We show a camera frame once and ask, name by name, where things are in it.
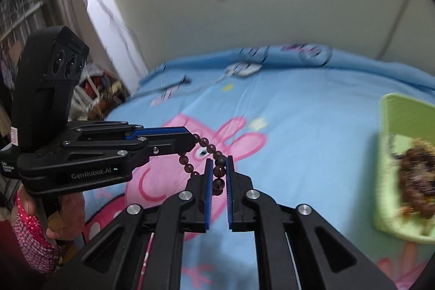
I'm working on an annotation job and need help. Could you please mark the white charging cable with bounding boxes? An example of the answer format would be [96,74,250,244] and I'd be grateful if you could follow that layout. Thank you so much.
[193,72,232,92]

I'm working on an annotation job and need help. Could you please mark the hanging wall wires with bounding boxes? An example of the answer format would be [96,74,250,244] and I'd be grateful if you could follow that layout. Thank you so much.
[73,0,151,74]

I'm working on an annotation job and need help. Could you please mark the dark beaded bracelet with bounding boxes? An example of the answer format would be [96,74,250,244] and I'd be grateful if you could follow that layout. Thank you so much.
[178,136,228,197]

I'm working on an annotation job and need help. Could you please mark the blue cartoon printed bed sheet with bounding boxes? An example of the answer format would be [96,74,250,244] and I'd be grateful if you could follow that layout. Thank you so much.
[82,43,435,290]

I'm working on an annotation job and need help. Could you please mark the black cable with connector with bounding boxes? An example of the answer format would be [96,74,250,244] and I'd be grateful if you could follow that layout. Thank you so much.
[139,74,193,95]

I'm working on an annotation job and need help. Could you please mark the grey wall cable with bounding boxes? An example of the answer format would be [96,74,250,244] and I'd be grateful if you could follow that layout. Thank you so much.
[375,0,414,60]

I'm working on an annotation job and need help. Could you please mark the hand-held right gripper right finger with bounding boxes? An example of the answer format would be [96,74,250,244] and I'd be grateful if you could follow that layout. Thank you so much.
[226,155,398,290]

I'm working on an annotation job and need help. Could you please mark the white router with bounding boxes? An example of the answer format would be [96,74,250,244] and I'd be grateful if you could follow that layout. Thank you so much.
[73,74,103,107]

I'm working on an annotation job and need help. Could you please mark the green plastic tray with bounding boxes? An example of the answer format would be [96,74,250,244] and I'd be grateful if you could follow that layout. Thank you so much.
[372,92,435,245]

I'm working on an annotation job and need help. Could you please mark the pile of mixed jewelry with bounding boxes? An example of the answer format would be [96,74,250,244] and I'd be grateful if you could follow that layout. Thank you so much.
[391,137,435,237]

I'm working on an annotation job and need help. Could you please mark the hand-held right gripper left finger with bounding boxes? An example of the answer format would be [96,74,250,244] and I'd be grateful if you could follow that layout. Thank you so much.
[42,159,215,290]

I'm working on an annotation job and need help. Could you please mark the person's left hand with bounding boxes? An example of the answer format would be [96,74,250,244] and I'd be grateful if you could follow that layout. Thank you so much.
[18,191,86,241]

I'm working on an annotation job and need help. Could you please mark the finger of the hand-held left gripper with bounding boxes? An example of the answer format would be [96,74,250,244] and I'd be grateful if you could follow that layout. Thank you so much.
[66,121,196,143]
[41,136,199,160]

